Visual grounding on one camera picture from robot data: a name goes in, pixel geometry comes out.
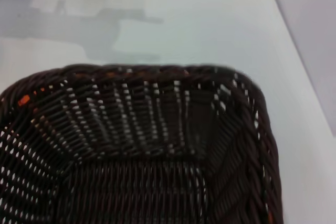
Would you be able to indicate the black woven plastic basket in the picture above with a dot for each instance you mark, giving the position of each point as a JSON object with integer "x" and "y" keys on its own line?
{"x": 147, "y": 161}

